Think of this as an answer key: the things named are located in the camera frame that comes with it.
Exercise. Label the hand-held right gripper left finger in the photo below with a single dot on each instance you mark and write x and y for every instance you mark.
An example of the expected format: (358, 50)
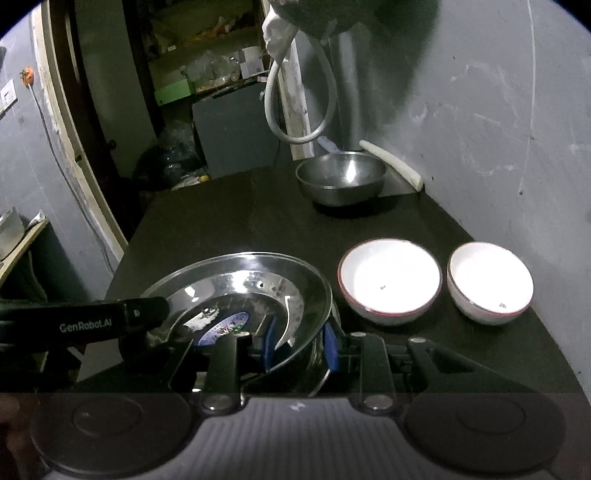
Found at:
(269, 344)

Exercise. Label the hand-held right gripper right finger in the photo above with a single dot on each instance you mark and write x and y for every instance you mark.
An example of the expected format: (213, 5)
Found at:
(330, 348)

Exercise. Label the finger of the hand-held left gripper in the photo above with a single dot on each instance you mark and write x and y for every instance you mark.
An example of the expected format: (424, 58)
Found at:
(145, 314)

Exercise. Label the steel plate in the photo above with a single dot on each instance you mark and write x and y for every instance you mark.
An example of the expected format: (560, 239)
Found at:
(240, 295)

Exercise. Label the large white red-rimmed bowl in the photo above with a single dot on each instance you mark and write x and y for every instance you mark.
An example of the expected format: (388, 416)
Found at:
(390, 279)

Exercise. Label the steel bowl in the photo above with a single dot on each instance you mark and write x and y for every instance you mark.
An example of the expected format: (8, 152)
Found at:
(341, 177)

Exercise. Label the small white bowl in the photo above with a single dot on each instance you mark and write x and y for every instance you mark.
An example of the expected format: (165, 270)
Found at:
(489, 279)

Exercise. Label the wooden shelf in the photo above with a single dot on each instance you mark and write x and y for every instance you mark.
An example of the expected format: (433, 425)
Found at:
(27, 240)

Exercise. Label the black plastic bag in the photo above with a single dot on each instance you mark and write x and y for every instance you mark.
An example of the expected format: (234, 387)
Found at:
(166, 161)

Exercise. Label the metal sheet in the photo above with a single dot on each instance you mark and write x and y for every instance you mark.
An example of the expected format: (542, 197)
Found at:
(397, 184)

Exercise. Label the white stick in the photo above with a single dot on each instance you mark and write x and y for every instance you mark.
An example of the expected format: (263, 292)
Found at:
(392, 164)

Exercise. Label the grey cabinet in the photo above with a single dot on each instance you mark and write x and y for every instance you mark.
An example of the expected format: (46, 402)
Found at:
(235, 129)

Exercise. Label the green box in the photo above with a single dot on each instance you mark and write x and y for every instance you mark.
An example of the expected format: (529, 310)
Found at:
(173, 91)

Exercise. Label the dark door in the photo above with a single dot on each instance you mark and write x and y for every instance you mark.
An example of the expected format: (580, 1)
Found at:
(115, 83)

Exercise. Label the cluttered shelf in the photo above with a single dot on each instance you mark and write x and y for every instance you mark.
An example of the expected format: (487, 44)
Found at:
(203, 50)

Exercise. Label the cream door frame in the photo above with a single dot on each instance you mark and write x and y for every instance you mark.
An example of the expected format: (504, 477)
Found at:
(69, 138)

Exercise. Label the wall switch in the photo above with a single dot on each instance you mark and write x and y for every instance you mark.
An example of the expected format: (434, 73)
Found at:
(7, 96)

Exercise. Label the orange wall plug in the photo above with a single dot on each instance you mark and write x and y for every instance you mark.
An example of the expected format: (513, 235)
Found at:
(28, 74)

